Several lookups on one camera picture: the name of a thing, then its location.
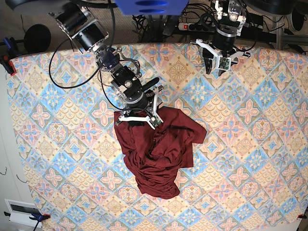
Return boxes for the blue orange clamp lower left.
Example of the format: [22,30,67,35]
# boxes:
[3,212,51,231]

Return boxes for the orange clamp lower right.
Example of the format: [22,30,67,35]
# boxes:
[297,214,307,219]

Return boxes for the maroon t-shirt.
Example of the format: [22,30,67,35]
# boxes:
[114,107,207,199]

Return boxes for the black round stool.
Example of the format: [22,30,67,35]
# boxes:
[24,24,51,54]

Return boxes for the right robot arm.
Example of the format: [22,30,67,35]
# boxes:
[50,0,163,129]

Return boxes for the white floor outlet box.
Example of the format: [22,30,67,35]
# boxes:
[5,199,39,228]

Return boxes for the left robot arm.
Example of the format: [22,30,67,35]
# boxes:
[195,0,251,75]

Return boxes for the white power strip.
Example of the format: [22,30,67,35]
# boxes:
[174,23,216,34]

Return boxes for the blue orange clamp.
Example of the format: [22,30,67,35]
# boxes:
[0,37,18,76]
[3,212,51,231]

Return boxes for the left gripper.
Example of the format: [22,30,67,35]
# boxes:
[191,39,250,77]

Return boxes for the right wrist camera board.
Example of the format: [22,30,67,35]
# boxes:
[150,115,163,128]

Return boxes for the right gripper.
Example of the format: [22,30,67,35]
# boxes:
[115,77,164,129]

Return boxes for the patterned tile tablecloth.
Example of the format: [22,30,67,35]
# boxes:
[4,44,308,231]

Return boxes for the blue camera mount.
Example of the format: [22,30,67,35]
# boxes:
[115,0,189,15]

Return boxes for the blue orange clamp upper left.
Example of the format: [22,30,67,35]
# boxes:
[0,37,18,76]

